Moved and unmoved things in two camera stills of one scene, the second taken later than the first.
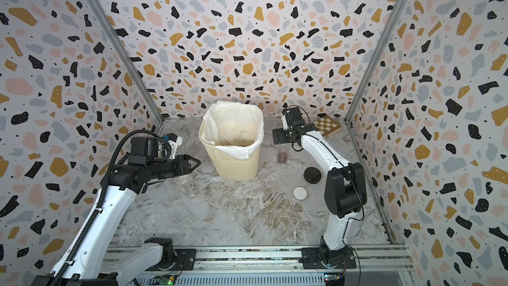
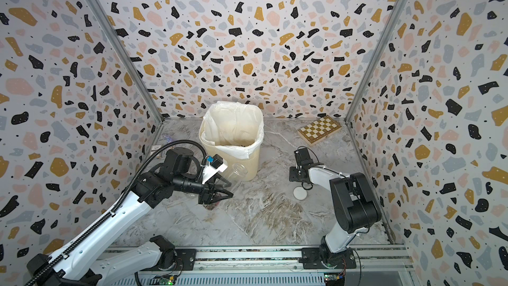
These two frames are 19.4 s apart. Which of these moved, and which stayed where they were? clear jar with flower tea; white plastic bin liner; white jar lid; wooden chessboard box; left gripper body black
Moved: left gripper body black; clear jar with flower tea
Stayed: wooden chessboard box; white plastic bin liner; white jar lid
